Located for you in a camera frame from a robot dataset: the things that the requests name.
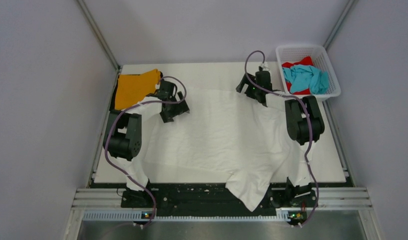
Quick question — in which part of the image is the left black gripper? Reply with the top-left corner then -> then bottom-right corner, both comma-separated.
161,91 -> 189,123

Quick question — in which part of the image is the white t shirt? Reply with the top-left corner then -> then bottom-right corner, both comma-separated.
141,86 -> 310,213

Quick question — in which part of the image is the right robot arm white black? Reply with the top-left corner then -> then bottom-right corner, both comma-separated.
236,70 -> 325,194

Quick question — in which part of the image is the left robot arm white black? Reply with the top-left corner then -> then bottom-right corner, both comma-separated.
102,76 -> 190,207

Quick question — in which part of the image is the folded orange t shirt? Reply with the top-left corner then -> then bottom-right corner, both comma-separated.
114,68 -> 162,111

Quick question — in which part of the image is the cyan t shirt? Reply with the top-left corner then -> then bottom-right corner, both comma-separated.
282,64 -> 329,95

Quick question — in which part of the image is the white plastic basket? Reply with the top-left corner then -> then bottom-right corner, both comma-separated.
276,44 -> 342,101

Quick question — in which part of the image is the folded black t shirt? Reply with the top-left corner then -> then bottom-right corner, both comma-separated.
109,72 -> 164,112

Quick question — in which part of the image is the red t shirt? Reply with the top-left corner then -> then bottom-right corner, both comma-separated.
282,56 -> 314,95

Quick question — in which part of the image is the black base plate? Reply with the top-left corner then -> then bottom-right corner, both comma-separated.
121,181 -> 317,217

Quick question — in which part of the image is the left corner metal post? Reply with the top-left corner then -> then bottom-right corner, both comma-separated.
75,0 -> 120,72

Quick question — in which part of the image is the corner metal post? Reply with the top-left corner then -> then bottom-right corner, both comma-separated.
323,0 -> 359,50
75,0 -> 120,72

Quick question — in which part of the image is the right corner metal post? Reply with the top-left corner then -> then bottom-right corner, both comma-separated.
323,0 -> 359,50

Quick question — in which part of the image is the white slotted cable duct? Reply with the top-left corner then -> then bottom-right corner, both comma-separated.
83,210 -> 290,222

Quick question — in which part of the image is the aluminium rail frame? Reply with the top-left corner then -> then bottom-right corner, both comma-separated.
72,187 -> 373,211

